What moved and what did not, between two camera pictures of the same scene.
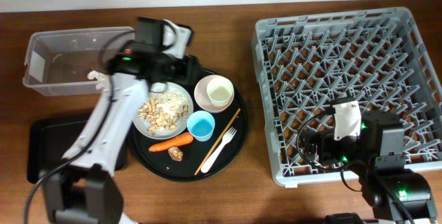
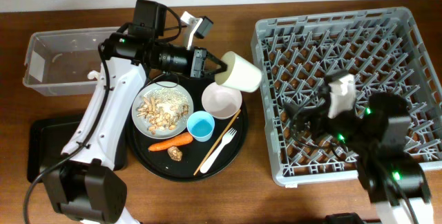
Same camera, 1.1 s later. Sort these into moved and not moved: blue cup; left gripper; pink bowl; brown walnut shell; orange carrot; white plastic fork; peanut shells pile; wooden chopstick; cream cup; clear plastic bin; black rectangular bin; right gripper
Moved: left gripper; right gripper; pink bowl; cream cup
Not moved: white plastic fork; orange carrot; peanut shells pile; brown walnut shell; black rectangular bin; wooden chopstick; clear plastic bin; blue cup
